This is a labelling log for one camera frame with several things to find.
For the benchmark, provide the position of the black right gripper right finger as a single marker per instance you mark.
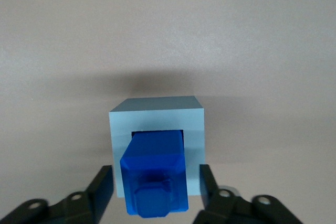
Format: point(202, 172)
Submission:
point(210, 190)

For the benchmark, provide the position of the gray cube base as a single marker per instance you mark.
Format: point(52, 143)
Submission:
point(157, 116)

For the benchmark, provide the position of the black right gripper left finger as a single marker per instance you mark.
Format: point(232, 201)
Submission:
point(97, 195)

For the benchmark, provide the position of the blue plastic part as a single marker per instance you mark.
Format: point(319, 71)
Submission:
point(155, 161)

